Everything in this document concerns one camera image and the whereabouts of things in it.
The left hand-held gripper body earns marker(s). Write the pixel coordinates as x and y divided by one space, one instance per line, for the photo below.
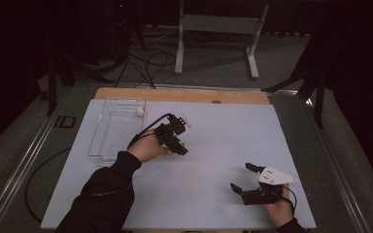
166 137

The dark equipment rack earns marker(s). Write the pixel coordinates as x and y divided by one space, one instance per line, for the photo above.
123 26

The white metal desk frame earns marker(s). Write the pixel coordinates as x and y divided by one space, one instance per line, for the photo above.
220 24

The person's left hand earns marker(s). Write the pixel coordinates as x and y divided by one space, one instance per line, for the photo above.
145 147

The white ball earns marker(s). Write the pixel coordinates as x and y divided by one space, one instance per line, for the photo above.
140 111

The clear plastic container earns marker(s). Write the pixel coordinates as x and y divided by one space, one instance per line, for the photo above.
116 136

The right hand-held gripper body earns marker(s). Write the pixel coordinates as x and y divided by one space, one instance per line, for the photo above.
273 176

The black tripod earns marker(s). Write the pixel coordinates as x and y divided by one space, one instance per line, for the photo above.
319 103
51 87

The white table cover sheet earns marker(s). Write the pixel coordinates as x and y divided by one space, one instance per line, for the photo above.
223 145

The metal floor rail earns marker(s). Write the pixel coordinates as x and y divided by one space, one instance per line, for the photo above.
22 165
335 168
207 86

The person's right hand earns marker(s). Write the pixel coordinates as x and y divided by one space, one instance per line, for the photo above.
281 211

